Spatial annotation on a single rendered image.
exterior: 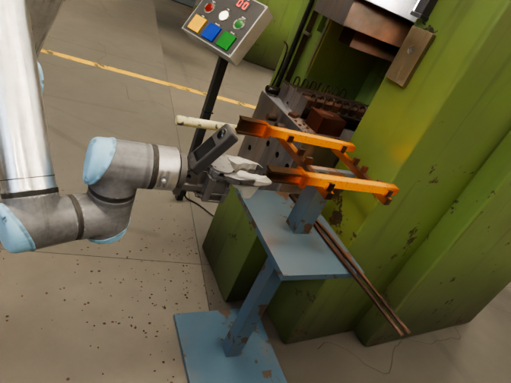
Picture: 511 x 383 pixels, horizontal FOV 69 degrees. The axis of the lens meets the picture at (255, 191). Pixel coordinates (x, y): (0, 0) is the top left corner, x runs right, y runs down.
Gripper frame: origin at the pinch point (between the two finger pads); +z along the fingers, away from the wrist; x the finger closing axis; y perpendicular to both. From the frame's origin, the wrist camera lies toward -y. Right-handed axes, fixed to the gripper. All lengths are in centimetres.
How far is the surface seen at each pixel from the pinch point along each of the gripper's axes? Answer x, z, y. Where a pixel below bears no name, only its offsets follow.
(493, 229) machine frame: -6, 122, 17
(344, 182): 1.1, 23.2, -0.9
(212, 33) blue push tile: -110, 17, -5
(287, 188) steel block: -38, 38, 28
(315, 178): 1.2, 14.1, -0.7
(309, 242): -5.3, 29.9, 26.3
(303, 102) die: -55, 40, -1
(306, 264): 4.0, 23.9, 26.3
